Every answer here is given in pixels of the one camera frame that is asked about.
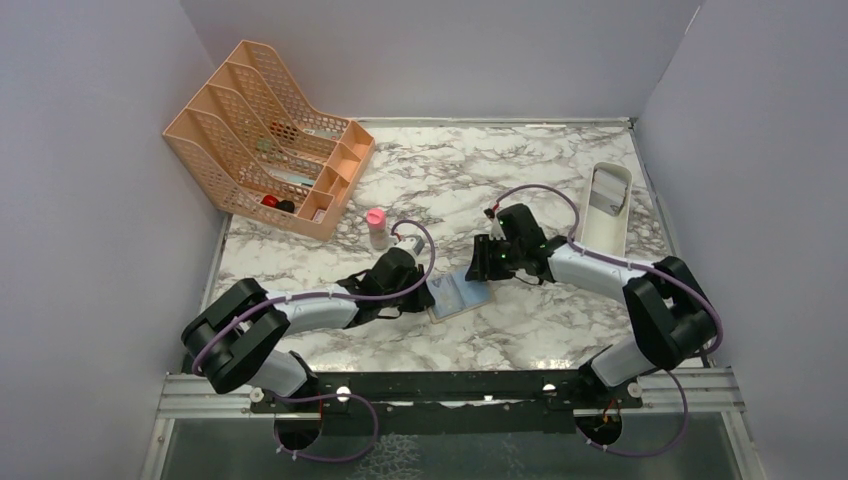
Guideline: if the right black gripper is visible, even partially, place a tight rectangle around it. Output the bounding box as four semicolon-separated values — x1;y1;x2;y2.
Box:
465;233;524;281

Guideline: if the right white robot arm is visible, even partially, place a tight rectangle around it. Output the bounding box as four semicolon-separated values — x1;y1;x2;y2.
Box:
465;204;721;407

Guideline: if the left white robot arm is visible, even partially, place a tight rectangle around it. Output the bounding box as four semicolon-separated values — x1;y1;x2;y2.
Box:
180;247;435;411

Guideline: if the pink capped small bottle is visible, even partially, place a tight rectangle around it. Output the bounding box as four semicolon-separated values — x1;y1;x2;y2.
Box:
365;208;390;251

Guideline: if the black round object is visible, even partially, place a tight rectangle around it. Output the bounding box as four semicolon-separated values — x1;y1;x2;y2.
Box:
275;200;296;213

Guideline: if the white oblong tray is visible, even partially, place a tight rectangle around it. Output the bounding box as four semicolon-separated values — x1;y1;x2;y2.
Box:
575;162;633;257

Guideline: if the red round object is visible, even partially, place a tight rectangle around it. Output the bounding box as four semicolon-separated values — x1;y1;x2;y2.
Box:
261;195;279;208

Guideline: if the peach mesh file organizer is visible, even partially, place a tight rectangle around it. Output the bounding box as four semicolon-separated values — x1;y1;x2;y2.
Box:
163;40;376;241

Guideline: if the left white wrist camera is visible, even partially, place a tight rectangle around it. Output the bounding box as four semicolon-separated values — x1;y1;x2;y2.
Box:
394;235;426;258

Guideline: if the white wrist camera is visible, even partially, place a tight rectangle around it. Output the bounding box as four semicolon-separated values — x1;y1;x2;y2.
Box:
394;235;426;258
490;216;506;240

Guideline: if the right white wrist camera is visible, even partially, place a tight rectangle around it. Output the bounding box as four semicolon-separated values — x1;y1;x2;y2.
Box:
490;216;506;240

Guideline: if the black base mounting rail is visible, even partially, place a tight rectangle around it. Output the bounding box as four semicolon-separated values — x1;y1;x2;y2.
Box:
250;370;643;436

